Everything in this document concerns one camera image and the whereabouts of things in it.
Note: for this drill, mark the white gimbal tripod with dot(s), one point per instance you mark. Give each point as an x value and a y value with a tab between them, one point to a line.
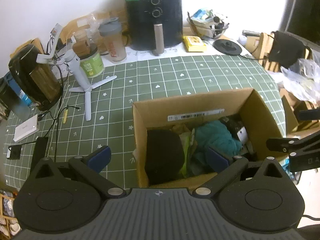
83	80

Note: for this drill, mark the clear plastic bag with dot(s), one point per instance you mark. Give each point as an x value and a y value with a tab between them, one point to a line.
305	80

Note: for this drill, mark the black kettle base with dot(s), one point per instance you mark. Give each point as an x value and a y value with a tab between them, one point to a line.
227	47

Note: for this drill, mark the black air fryer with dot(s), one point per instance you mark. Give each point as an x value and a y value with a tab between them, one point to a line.
155	17

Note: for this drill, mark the glass bowl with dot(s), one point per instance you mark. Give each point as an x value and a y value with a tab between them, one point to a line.
207	28

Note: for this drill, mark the green round tub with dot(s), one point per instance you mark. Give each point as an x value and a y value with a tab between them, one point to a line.
92	66

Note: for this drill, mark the green wet wipes pack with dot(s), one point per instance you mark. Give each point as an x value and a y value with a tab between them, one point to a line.
187	150

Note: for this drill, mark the small cardboard box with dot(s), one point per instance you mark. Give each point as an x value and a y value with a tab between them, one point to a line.
292	110

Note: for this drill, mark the white flat box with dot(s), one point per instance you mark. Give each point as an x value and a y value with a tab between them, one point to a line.
26	128

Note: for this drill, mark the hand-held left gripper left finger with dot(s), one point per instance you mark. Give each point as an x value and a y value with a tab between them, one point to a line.
100	158

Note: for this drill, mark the black power adapter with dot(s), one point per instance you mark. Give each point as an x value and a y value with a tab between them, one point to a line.
40	152

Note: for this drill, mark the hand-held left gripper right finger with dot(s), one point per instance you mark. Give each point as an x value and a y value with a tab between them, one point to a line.
218	158

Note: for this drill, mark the black fuzzy cloth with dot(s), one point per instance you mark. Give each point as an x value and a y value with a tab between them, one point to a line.
163	155

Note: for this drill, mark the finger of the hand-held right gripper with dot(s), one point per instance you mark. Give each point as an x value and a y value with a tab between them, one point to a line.
282	144
310	114

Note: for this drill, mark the green checked tablecloth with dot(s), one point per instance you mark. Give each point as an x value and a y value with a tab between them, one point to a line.
162	75

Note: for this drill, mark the teal white packet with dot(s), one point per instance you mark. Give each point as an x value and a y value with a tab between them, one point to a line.
202	14

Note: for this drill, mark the yellow wipes pack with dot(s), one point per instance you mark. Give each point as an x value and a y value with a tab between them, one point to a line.
194	43

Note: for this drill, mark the small black square plug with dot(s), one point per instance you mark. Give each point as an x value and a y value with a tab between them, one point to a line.
14	152

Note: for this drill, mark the wooden shoe rack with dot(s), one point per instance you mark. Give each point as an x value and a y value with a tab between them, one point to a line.
8	215

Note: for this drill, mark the wooden chair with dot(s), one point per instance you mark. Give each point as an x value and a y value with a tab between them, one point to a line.
260	45

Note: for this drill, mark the shaker bottle grey lid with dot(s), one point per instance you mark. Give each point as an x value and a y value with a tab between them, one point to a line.
113	42

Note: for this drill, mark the dark monitor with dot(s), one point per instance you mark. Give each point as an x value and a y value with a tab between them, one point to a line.
305	10

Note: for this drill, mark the white small bottle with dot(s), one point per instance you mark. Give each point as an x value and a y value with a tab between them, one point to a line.
243	39

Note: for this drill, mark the black electric kettle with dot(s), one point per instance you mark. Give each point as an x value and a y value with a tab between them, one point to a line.
35	77

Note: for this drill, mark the black bag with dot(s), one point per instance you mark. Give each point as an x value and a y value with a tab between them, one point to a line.
287	50

